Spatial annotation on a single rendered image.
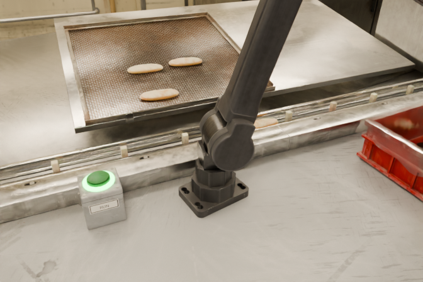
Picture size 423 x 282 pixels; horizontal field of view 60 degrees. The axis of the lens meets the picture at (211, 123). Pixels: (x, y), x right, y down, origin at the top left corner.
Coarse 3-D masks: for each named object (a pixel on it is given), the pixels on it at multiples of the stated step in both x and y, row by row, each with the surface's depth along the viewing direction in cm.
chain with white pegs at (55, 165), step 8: (408, 88) 107; (376, 96) 102; (336, 104) 97; (288, 112) 92; (288, 120) 93; (184, 136) 83; (144, 152) 82; (56, 160) 74; (56, 168) 74; (72, 168) 77; (0, 184) 72
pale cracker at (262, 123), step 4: (256, 120) 91; (260, 120) 91; (264, 120) 91; (268, 120) 91; (272, 120) 91; (276, 120) 92; (256, 124) 89; (260, 124) 89; (264, 124) 90; (268, 124) 90; (272, 124) 90; (276, 124) 91; (256, 128) 88
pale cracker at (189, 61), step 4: (172, 60) 106; (176, 60) 106; (180, 60) 106; (184, 60) 106; (188, 60) 106; (192, 60) 106; (196, 60) 107; (200, 60) 108; (172, 64) 105; (176, 64) 105; (180, 64) 105; (184, 64) 106; (188, 64) 106; (192, 64) 106
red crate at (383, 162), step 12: (372, 144) 79; (360, 156) 83; (372, 156) 81; (384, 156) 78; (384, 168) 79; (396, 168) 76; (396, 180) 76; (408, 180) 74; (420, 180) 71; (420, 192) 72
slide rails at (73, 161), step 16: (368, 96) 105; (384, 96) 106; (400, 96) 105; (304, 112) 97; (144, 144) 83; (160, 144) 83; (64, 160) 78; (80, 160) 78; (112, 160) 78; (0, 176) 73; (16, 176) 73
